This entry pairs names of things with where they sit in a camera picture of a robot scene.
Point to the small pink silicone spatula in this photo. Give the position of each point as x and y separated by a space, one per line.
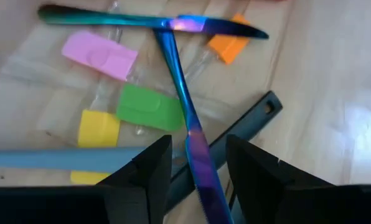
98 56

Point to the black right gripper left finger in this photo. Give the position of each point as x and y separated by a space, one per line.
135 193

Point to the iridescent metal knife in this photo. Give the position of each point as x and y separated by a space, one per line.
110 19
201 161

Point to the small yellow silicone spatula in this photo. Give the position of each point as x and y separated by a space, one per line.
98 127

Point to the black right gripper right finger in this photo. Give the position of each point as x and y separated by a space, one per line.
260 186

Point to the grey silicone spoon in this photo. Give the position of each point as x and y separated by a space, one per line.
48 159

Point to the small green silicone spatula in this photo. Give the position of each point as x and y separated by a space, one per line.
148 107

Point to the small orange silicone spatula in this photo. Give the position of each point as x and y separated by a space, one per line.
229 46

